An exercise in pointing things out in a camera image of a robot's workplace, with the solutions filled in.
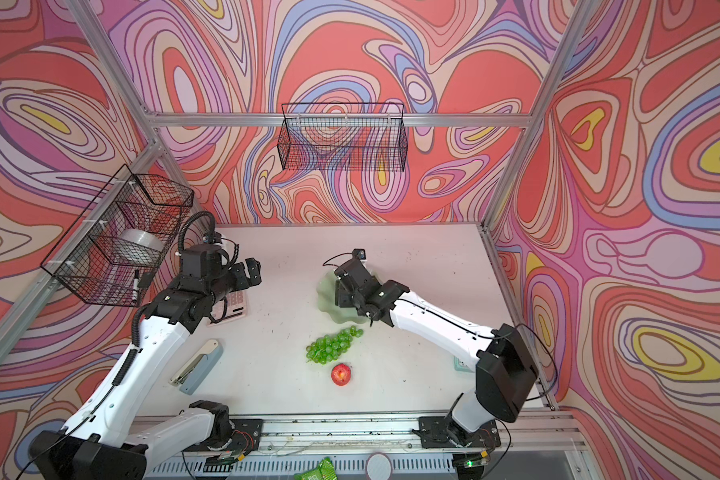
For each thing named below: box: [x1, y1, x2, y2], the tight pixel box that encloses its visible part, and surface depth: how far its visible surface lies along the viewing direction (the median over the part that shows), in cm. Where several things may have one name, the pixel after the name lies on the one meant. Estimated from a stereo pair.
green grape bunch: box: [306, 325, 364, 365], surface depth 86 cm
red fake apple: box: [331, 363, 351, 387], surface depth 81 cm
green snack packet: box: [294, 456, 338, 480], surface depth 69 cm
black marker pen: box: [132, 269, 139, 303], surface depth 73 cm
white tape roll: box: [118, 228, 165, 252], surface depth 75 cm
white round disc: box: [365, 452, 392, 480], surface depth 67 cm
